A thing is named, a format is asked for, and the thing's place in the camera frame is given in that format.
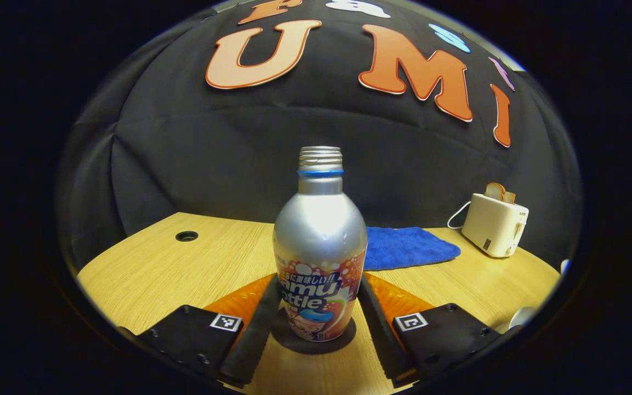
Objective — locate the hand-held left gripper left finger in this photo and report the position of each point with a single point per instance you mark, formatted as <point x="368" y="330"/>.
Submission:
<point x="255" y="334"/>

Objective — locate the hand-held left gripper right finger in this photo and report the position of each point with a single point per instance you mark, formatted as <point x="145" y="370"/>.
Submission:
<point x="379" y="329"/>

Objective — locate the silver water bottle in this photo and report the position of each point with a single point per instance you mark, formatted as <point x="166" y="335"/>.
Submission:
<point x="320" y="236"/>

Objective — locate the white teacup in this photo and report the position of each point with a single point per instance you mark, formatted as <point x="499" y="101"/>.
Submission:
<point x="522" y="318"/>

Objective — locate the blue cloth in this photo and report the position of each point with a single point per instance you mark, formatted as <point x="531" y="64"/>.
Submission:
<point x="409" y="248"/>

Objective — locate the white toaster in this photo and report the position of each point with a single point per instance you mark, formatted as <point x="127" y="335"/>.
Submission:
<point x="494" y="226"/>

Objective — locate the toast slice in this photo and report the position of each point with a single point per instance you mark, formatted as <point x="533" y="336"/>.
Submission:
<point x="494" y="191"/>
<point x="510" y="197"/>

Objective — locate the black backdrop cloth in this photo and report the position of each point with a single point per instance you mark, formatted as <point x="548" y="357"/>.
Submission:
<point x="239" y="153"/>

